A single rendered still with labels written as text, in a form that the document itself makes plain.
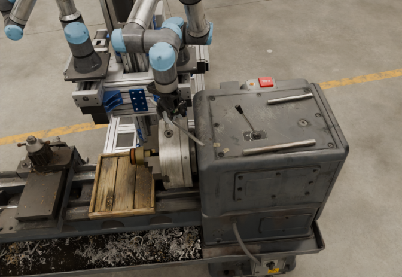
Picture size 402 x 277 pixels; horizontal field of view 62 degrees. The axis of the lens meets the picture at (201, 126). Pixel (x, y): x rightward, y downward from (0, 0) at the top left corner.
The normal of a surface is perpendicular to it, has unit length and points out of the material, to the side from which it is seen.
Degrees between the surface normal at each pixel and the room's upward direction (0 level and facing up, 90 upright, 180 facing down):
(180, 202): 0
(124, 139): 0
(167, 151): 35
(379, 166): 0
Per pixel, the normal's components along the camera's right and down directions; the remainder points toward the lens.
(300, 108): -0.04, -0.68
